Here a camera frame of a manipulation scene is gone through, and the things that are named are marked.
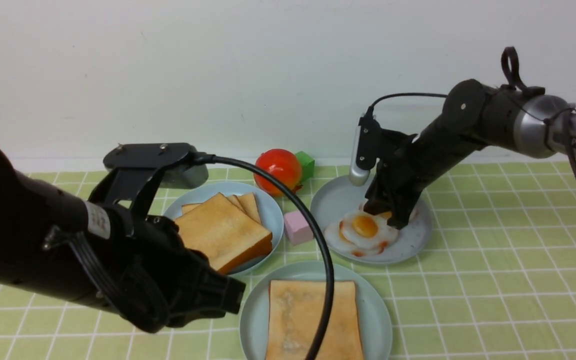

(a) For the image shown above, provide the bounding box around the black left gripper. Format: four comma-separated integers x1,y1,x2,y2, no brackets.
43,167,246,334

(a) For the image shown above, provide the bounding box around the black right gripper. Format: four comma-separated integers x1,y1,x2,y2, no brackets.
365,130,448,230

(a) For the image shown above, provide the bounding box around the toast slice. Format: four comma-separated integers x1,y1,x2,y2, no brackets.
226,192,263,224
174,193,273,275
265,279,365,360

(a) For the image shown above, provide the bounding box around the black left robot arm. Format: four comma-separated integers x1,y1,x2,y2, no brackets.
0,142,246,334

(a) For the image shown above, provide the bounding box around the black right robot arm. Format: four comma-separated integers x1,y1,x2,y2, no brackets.
349,79,576,229

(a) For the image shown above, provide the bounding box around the grey plate with eggs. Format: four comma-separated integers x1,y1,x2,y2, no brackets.
311,175,434,265

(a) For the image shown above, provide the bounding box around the blue plate with bread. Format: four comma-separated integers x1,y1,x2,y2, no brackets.
164,181,284,275

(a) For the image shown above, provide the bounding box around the green cube block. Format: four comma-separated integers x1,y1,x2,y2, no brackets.
294,151,315,183

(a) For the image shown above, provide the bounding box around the red tomato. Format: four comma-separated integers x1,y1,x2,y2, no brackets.
255,148,303,193

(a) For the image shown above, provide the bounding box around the pink cube block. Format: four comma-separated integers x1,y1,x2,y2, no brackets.
283,210,314,246

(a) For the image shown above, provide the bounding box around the green checkered tablecloth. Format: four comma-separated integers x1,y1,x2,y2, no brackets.
0,161,576,360

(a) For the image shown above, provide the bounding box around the light teal empty plate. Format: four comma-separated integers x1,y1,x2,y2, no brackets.
238,260,393,360

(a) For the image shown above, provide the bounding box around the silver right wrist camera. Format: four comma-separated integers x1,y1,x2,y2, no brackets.
349,110,381,187

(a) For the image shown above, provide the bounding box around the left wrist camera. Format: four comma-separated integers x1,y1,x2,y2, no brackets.
102,142,210,190

